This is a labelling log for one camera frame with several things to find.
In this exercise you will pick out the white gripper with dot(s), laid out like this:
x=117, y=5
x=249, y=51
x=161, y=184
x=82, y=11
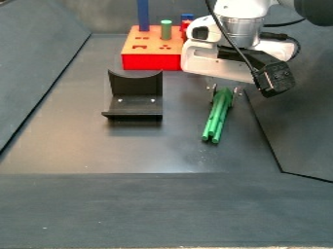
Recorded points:
x=209, y=56

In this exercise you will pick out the green three prong object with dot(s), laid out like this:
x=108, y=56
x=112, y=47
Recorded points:
x=215, y=125

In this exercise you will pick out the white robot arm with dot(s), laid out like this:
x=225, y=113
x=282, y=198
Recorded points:
x=318, y=11

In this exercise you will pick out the black curved fixture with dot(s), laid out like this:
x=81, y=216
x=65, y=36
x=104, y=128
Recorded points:
x=137, y=97

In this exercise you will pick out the red peg board block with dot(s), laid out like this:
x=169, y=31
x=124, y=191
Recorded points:
x=148, y=52

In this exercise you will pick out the red star peg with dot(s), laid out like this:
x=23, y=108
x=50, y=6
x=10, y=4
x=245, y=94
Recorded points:
x=185, y=24

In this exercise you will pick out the short blue rounded peg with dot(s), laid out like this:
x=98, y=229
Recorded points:
x=185, y=17

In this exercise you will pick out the tall blue rectangular peg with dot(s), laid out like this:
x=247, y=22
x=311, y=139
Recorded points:
x=144, y=19

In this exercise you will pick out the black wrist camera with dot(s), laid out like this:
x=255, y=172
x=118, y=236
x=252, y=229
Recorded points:
x=275, y=79

